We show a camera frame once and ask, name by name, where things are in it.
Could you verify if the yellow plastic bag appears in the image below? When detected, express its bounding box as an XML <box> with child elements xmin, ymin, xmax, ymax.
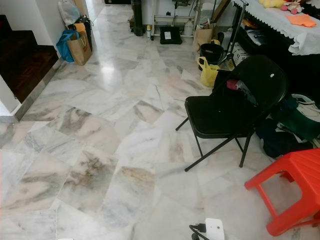
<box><xmin>196</xmin><ymin>56</ymin><xmax>221</xmax><ymax>88</ymax></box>

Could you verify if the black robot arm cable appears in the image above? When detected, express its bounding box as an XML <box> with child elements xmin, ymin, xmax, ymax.
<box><xmin>189</xmin><ymin>224</ymin><xmax>208</xmax><ymax>240</ymax></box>

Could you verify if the large brown paper bag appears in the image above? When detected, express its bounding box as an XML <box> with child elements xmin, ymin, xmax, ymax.
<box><xmin>66</xmin><ymin>30</ymin><xmax>93</xmax><ymax>66</ymax></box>

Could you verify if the black bucket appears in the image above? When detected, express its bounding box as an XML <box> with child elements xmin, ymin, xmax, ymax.
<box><xmin>199</xmin><ymin>42</ymin><xmax>225</xmax><ymax>66</ymax></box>

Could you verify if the orange cloth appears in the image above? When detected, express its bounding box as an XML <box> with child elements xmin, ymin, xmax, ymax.
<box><xmin>286</xmin><ymin>13</ymin><xmax>318</xmax><ymax>28</ymax></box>

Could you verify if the dark wooden staircase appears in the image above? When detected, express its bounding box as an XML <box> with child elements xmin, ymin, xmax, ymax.
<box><xmin>0</xmin><ymin>16</ymin><xmax>61</xmax><ymax>103</ymax></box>

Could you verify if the pink stuffed toy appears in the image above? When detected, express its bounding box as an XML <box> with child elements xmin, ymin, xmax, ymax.
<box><xmin>282</xmin><ymin>0</ymin><xmax>308</xmax><ymax>15</ymax></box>

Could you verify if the red and grey clothing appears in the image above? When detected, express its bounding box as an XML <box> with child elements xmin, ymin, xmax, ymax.
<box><xmin>226</xmin><ymin>78</ymin><xmax>261</xmax><ymax>107</ymax></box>

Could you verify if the blue shopping bag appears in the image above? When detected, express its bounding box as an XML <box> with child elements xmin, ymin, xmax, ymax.
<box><xmin>56</xmin><ymin>29</ymin><xmax>80</xmax><ymax>63</ymax></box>

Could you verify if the white lace tablecloth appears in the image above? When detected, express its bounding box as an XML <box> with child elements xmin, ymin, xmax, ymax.
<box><xmin>232</xmin><ymin>0</ymin><xmax>320</xmax><ymax>56</ymax></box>

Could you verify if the black upright cylinder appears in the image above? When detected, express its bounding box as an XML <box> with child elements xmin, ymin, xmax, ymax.
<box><xmin>131</xmin><ymin>0</ymin><xmax>145</xmax><ymax>37</ymax></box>

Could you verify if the white metal rack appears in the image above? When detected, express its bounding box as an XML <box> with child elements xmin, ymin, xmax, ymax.
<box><xmin>151</xmin><ymin>0</ymin><xmax>199</xmax><ymax>40</ymax></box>

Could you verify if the black bag with white label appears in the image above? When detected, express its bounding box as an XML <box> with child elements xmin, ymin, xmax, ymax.
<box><xmin>159</xmin><ymin>26</ymin><xmax>183</xmax><ymax>46</ymax></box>

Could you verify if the dark navy bag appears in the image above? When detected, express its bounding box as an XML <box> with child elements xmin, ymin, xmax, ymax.
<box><xmin>255</xmin><ymin>117</ymin><xmax>316</xmax><ymax>159</ymax></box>

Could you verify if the grey plastic bag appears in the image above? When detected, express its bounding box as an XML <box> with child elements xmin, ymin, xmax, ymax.
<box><xmin>57</xmin><ymin>0</ymin><xmax>82</xmax><ymax>27</ymax></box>

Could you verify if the dark green bag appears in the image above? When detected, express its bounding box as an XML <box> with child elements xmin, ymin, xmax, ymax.
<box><xmin>272</xmin><ymin>95</ymin><xmax>320</xmax><ymax>141</ymax></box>

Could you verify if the black tripod stand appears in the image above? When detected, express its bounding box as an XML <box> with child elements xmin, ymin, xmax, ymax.
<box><xmin>217</xmin><ymin>1</ymin><xmax>251</xmax><ymax>69</ymax></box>

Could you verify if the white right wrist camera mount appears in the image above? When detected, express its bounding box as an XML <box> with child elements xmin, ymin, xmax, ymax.
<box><xmin>204</xmin><ymin>218</ymin><xmax>225</xmax><ymax>240</ymax></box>

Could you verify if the white plastic bottle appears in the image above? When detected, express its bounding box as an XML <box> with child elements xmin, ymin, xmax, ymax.
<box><xmin>184</xmin><ymin>19</ymin><xmax>195</xmax><ymax>37</ymax></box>

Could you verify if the yellow plush toy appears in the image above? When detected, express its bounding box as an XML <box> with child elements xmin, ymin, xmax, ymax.
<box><xmin>258</xmin><ymin>0</ymin><xmax>287</xmax><ymax>9</ymax></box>

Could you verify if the red plastic stool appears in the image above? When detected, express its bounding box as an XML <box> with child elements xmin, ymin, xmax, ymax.
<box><xmin>245</xmin><ymin>148</ymin><xmax>320</xmax><ymax>237</ymax></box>

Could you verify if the small brown paper bag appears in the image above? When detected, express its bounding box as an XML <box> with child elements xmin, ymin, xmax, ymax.
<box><xmin>192</xmin><ymin>23</ymin><xmax>217</xmax><ymax>52</ymax></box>

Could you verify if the black folding chair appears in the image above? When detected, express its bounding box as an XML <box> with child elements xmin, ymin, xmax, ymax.
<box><xmin>175</xmin><ymin>54</ymin><xmax>290</xmax><ymax>172</ymax></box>

